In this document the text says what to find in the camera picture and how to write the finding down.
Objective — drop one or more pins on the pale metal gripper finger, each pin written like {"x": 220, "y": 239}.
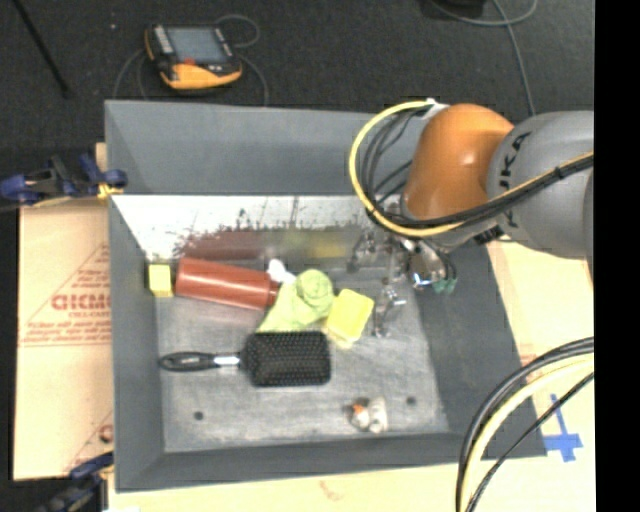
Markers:
{"x": 396, "y": 299}
{"x": 382, "y": 320}

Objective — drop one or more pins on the light green cloth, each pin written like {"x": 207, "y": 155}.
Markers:
{"x": 305, "y": 300}

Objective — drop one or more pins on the small white brown toy animal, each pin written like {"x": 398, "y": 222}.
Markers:
{"x": 372, "y": 415}

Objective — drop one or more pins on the red-brown bottle white cap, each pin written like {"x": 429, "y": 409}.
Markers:
{"x": 225, "y": 284}

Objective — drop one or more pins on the yellow sponge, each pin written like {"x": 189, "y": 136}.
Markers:
{"x": 350, "y": 315}

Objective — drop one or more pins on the small yellow block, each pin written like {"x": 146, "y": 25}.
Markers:
{"x": 160, "y": 280}

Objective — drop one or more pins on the grey metal bin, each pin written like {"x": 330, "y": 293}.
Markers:
{"x": 280, "y": 410}

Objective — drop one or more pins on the black hairbrush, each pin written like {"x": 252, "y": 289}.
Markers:
{"x": 290, "y": 359}

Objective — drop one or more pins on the brown cardboard board red print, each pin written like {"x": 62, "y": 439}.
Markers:
{"x": 60, "y": 350}

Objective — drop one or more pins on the black cylinder on white bracket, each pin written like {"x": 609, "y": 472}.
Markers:
{"x": 487, "y": 235}

